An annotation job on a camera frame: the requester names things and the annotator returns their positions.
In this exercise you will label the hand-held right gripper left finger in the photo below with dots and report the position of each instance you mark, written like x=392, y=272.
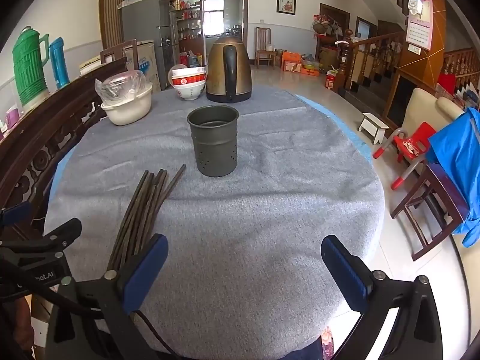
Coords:
x=146, y=270

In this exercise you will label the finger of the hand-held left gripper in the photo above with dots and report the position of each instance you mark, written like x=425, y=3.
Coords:
x=65, y=232
x=15, y=213

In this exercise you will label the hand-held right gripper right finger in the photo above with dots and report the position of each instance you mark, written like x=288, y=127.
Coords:
x=345, y=270

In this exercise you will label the bundle of dark chopsticks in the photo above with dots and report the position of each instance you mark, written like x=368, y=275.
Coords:
x=140, y=217

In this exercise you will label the dark metal chopstick holder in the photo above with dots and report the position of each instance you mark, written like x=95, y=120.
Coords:
x=213, y=146

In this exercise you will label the person's left forearm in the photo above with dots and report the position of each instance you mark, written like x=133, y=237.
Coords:
x=15, y=322

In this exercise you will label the dark carved wooden sideboard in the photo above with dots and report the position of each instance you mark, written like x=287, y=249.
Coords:
x=37, y=138

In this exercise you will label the purple plastic cup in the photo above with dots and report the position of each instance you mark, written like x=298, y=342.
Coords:
x=13, y=118

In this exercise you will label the grey table cloth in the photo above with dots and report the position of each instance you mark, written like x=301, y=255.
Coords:
x=243, y=213

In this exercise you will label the dark wooden chair purple seat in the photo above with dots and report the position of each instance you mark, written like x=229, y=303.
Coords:
x=442, y=191

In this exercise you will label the white plastic basin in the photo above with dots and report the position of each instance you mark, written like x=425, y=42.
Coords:
x=127, y=112

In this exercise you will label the red child chair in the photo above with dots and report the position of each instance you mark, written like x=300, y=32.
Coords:
x=412, y=144

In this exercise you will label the green thermos jug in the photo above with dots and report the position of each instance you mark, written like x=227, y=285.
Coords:
x=28, y=67

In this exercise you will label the light blue table cover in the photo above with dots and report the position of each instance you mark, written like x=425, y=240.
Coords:
x=337, y=120

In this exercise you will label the small white stool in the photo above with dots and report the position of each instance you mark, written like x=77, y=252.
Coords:
x=373, y=122

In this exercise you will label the blue thermos flask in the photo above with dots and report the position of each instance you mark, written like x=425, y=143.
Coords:
x=59, y=63

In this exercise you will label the blue jacket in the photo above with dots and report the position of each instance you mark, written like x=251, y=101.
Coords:
x=457, y=150

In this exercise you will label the cream sofa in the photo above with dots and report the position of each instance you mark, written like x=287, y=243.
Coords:
x=423, y=108

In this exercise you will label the white bowl red band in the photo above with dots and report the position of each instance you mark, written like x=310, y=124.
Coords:
x=189, y=92

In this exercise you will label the white chest freezer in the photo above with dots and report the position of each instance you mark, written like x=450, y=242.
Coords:
x=148, y=63

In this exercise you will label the red carton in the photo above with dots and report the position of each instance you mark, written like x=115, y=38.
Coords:
x=330, y=80

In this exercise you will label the brown wooden chair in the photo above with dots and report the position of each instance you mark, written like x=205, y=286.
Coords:
x=118, y=47

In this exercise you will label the brass electric kettle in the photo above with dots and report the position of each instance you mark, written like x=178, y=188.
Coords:
x=219, y=75

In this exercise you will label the orange cardboard box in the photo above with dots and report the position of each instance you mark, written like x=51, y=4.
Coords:
x=291, y=63

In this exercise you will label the wooden stair railing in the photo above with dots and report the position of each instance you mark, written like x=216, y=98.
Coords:
x=348, y=56

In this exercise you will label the blue water jug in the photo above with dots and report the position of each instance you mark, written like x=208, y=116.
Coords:
x=192, y=60

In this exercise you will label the orange wooden pillar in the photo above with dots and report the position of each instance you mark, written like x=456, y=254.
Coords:
x=412, y=65

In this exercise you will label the grey refrigerator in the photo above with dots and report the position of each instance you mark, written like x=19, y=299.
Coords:
x=142, y=22

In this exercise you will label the hanging woven basket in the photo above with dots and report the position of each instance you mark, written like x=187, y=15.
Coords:
x=319, y=26

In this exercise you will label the shelf with bottles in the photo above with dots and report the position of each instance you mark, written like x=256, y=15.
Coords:
x=187, y=15

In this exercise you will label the light wooden chair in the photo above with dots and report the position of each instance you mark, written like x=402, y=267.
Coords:
x=262, y=33

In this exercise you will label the brown wooden door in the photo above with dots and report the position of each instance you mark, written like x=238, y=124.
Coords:
x=337, y=11

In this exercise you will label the wall calendar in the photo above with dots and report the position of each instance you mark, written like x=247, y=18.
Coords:
x=419, y=26

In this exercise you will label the framed wall picture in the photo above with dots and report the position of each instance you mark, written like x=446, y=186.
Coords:
x=286, y=3

